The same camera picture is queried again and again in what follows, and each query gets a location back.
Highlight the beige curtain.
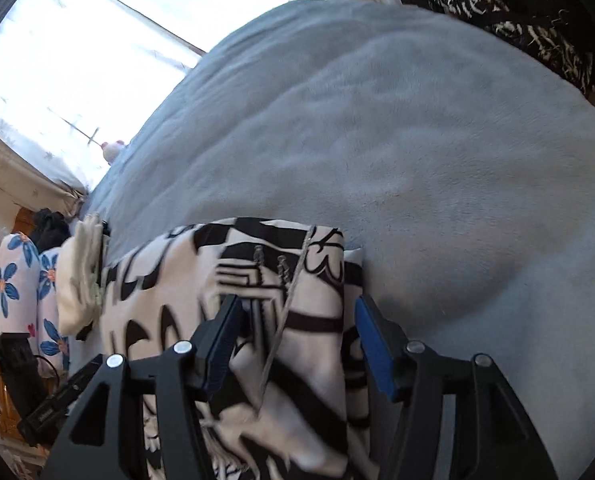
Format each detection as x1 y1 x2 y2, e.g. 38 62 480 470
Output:
0 120 86 222

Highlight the pink white plush toy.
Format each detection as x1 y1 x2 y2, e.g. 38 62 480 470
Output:
101 138 126 165

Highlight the black white printed jacket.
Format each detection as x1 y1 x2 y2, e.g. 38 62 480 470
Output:
98 217 379 480

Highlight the dark cloth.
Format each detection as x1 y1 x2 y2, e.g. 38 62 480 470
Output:
0 332 44 414

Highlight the black white patterned cloth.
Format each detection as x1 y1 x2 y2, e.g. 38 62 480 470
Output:
427 0 595 97

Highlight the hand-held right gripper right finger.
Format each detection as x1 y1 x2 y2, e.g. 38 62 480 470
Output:
354 295 561 480

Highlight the folded cream garment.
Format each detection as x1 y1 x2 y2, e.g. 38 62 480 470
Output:
56 213 106 339

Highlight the white sheer curtain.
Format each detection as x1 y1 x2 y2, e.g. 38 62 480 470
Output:
0 0 359 197

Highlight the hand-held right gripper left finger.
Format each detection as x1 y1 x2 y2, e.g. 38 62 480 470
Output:
40 294 243 480

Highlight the small black cloth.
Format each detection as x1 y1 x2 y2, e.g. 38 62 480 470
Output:
32 210 73 252

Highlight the blue bed blanket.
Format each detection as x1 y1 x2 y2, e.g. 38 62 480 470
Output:
80 0 595 480

